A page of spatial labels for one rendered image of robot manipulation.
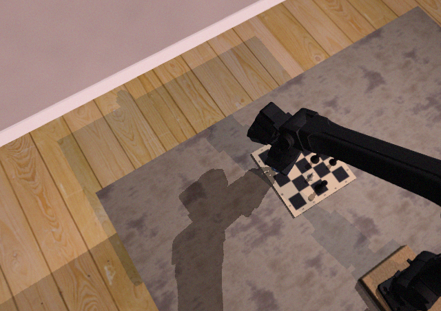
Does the black and cream chessboard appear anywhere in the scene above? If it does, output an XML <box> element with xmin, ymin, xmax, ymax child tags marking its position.
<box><xmin>251</xmin><ymin>145</ymin><xmax>356</xmax><ymax>217</ymax></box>

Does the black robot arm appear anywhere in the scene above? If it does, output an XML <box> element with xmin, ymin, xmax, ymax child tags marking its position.
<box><xmin>247</xmin><ymin>102</ymin><xmax>441</xmax><ymax>311</ymax></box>

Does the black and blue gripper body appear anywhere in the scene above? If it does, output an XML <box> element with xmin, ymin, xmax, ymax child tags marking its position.
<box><xmin>265</xmin><ymin>145</ymin><xmax>302</xmax><ymax>176</ymax></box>

